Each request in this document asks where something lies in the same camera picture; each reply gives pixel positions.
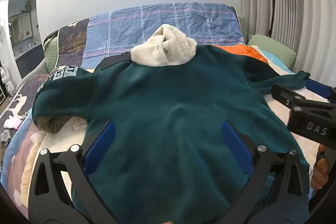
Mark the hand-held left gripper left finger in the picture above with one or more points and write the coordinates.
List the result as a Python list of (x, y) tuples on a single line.
[(101, 145)]

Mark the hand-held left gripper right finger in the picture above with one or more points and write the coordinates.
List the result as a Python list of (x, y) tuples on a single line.
[(236, 150)]

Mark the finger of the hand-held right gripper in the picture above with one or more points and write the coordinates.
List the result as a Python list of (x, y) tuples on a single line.
[(317, 88), (284, 96)]

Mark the dark green fleece hoodie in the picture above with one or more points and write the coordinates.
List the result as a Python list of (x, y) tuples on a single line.
[(170, 108)]

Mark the person's right hand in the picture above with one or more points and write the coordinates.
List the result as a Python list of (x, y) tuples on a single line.
[(319, 174)]

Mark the green pillow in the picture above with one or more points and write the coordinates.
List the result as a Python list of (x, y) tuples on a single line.
[(273, 49)]

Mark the brown fleece garment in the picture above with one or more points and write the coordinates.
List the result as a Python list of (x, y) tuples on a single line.
[(52, 125)]

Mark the orange puffer jacket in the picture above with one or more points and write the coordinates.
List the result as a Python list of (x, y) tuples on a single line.
[(244, 52)]

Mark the white pleated curtain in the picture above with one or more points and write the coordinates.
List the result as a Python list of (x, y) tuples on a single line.
[(302, 16)]

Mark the black quilted jacket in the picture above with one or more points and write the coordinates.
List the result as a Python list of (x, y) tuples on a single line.
[(113, 61)]

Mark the pink socks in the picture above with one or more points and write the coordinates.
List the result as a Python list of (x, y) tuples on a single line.
[(13, 123)]

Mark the dark blue cabinet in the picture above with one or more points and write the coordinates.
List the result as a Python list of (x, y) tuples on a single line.
[(29, 61)]

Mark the white bear figurine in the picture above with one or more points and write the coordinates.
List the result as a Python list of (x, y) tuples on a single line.
[(8, 82)]

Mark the blue plaid duvet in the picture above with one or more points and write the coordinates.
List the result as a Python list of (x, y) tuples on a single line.
[(157, 22)]

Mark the potted plant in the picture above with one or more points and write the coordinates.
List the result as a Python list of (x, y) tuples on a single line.
[(29, 6)]

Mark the wall mirror cabinet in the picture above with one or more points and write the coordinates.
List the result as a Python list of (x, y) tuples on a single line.
[(21, 27)]

